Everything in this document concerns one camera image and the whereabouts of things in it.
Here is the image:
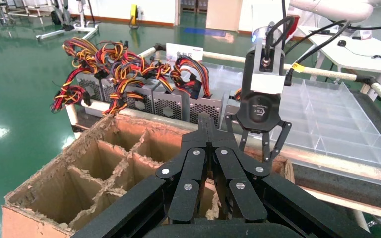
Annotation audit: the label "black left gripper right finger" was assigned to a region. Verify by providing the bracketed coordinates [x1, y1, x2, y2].
[207, 113, 372, 238]

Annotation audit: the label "black wheeled machine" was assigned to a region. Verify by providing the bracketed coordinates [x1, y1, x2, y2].
[50, 0, 74, 32]

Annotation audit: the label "yellow black device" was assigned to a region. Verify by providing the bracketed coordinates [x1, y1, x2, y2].
[129, 3, 139, 28]

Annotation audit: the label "white sign card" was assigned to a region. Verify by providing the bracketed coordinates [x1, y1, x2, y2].
[166, 43, 204, 63]

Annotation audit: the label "brown cardboard box with dividers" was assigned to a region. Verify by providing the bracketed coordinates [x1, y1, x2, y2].
[1, 113, 296, 238]

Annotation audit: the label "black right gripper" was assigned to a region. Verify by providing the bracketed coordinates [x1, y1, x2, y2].
[225, 49, 292, 163]

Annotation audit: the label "red cabinet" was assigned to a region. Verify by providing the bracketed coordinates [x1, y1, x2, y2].
[286, 14, 301, 40]

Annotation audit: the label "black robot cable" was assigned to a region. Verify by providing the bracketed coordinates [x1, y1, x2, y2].
[265, 15, 295, 61]
[284, 20, 352, 87]

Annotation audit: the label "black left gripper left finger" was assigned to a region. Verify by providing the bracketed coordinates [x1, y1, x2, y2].
[72, 113, 209, 238]

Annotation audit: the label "white table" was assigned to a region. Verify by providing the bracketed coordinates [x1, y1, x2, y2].
[297, 25, 381, 99]

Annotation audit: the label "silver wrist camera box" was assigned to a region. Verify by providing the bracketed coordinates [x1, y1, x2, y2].
[250, 39, 286, 95]

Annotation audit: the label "clear acrylic divided tray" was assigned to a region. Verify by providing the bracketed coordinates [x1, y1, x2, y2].
[75, 60, 381, 175]

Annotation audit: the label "white metal floor stand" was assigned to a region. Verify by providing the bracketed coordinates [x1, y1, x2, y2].
[34, 0, 100, 41]

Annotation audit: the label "small white box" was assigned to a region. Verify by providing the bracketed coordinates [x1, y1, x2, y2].
[351, 29, 373, 41]

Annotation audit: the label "dark stacked crates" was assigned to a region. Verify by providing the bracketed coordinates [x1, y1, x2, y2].
[180, 0, 208, 14]

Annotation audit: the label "thin black coiled cable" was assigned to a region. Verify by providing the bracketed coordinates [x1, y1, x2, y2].
[343, 44, 381, 62]

